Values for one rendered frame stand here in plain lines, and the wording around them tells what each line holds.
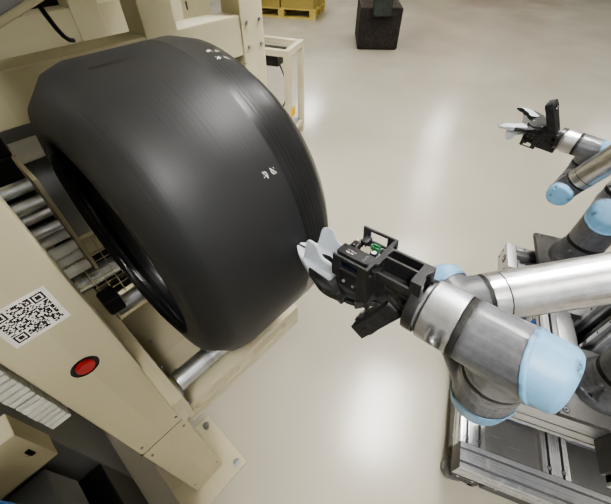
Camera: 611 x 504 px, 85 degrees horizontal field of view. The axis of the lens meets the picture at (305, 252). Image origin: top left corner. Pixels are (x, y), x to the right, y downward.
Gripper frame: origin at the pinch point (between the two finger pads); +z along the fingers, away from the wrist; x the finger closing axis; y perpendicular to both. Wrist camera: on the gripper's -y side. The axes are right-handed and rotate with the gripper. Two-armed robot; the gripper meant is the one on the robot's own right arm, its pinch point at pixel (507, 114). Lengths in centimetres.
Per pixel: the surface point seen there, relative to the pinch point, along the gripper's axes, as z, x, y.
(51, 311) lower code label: 9, -144, -34
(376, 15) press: 305, 315, 104
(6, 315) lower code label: 8, -147, -38
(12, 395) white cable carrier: 9, -157, -24
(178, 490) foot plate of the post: 13, -174, 82
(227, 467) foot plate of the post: 6, -156, 85
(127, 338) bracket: 18, -143, -8
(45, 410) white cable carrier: 9, -157, -16
